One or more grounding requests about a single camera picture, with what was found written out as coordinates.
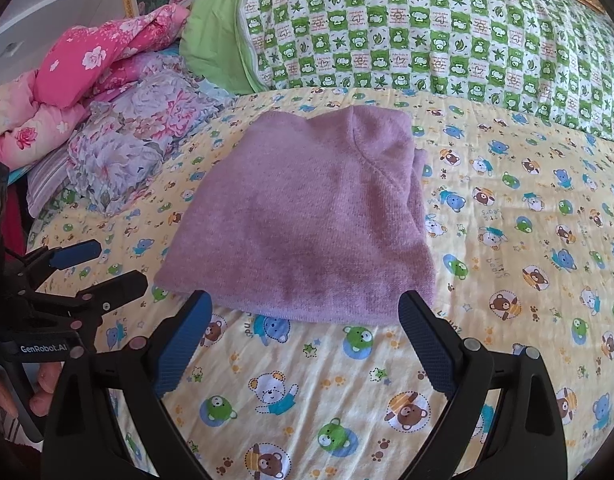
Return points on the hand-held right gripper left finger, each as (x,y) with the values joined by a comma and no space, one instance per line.
(187,342)

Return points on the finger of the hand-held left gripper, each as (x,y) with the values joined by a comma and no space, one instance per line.
(77,254)
(119,286)

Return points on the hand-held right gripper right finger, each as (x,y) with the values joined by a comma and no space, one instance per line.
(424,342)

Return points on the purple knit sweater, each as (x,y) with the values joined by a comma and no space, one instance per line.
(297,220)

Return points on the person's left hand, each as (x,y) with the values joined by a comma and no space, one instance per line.
(49,380)

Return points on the red cloth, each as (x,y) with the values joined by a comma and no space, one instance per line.
(16,220)

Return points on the purple striped cloth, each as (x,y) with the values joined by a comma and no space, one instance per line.
(49,180)

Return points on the pastel floral pillow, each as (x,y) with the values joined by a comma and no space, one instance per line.
(132,145)

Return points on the yellow animal print bedsheet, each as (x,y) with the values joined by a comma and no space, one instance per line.
(512,220)

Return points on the pink floral quilt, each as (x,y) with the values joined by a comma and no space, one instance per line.
(77,60)

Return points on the white wardrobe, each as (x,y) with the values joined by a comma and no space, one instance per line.
(47,0)

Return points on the green checkered quilt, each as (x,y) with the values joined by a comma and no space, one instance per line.
(412,25)

